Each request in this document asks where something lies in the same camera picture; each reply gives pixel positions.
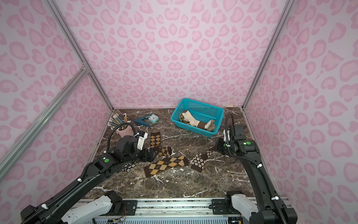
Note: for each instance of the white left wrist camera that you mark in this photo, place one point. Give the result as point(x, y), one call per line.
point(141, 136)

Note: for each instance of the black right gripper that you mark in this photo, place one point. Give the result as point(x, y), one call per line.
point(221, 145)

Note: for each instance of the beige green argyle sock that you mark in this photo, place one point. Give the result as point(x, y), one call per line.
point(211, 128)

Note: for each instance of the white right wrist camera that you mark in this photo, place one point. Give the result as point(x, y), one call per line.
point(226, 136)

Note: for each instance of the small mint alarm clock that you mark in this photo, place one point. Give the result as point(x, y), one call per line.
point(153, 118)

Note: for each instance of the bundle of coloured pencils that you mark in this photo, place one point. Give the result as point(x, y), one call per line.
point(116, 120)

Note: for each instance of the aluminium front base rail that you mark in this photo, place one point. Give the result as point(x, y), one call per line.
point(156, 211)

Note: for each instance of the dark teal stapler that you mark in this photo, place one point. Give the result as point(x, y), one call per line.
point(141, 121)

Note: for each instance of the pink metal pencil cup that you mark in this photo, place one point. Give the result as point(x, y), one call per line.
point(125, 130)

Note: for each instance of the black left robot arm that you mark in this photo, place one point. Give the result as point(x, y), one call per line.
point(55, 210)

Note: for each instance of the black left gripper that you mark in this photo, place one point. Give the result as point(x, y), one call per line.
point(149, 154)

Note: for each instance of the brown cream striped sock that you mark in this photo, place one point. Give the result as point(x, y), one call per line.
point(187, 118)

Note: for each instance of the brown yellow argyle sock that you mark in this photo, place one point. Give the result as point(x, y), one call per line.
point(155, 143)
point(164, 164)

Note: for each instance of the brown daisy pattern sock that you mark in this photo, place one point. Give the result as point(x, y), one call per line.
point(198, 162)
point(128, 167)

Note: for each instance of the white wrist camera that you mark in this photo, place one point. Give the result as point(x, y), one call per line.
point(226, 136)
point(141, 136)

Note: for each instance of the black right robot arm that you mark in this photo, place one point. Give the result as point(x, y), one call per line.
point(269, 207)

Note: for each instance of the teal plastic mesh basket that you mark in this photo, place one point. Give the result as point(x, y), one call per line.
point(200, 111)

